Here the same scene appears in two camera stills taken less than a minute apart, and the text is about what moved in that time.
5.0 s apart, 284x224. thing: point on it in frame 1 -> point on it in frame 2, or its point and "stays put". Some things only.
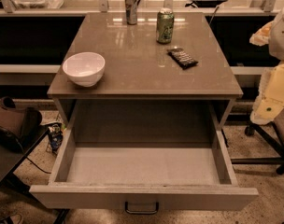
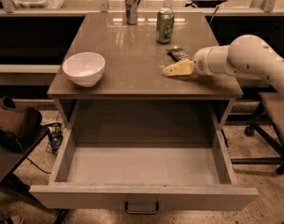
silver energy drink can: (131, 7) stays put
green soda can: (164, 25) stays put
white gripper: (281, 38) -> (200, 63)
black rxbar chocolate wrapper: (181, 58) stays put
